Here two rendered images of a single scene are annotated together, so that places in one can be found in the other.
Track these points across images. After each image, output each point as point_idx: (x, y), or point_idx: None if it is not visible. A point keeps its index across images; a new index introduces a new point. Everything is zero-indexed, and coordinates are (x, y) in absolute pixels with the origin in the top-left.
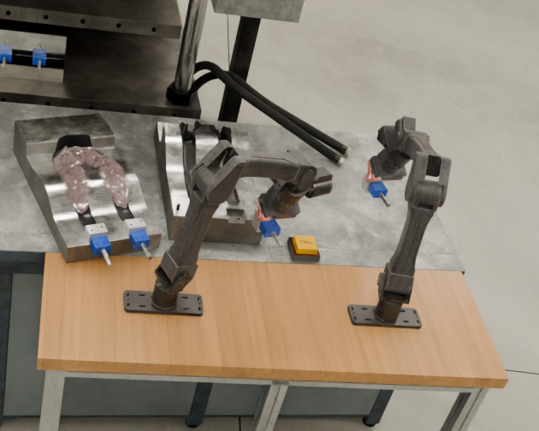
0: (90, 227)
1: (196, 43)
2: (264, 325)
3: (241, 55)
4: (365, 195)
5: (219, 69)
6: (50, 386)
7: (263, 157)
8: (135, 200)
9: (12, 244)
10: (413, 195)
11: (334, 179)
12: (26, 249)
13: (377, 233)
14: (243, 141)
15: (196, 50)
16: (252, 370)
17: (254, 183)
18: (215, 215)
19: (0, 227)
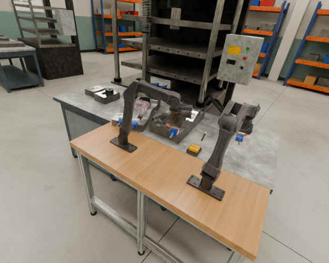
0: (121, 116)
1: (204, 85)
2: (149, 165)
3: (226, 97)
4: (243, 145)
5: (211, 95)
6: (78, 156)
7: (152, 86)
8: (145, 116)
9: (105, 117)
10: (220, 120)
11: (233, 136)
12: (107, 119)
13: (236, 158)
14: (196, 110)
15: (204, 87)
16: (125, 177)
17: (190, 123)
18: (163, 125)
19: (108, 113)
